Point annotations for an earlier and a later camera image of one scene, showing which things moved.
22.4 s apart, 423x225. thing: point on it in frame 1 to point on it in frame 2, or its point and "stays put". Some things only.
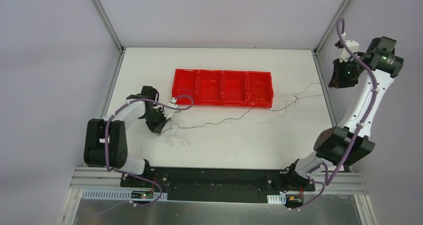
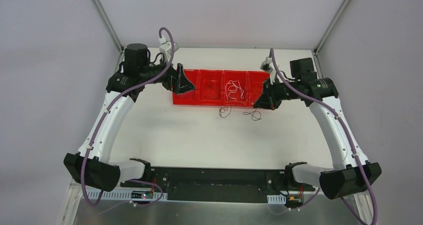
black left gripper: (158, 118) to (176, 80)
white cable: (172, 136) to (231, 87)
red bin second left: (210, 87) stays put
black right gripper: (341, 77) to (269, 93)
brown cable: (245, 111) to (225, 111)
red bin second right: (234, 85) stays put
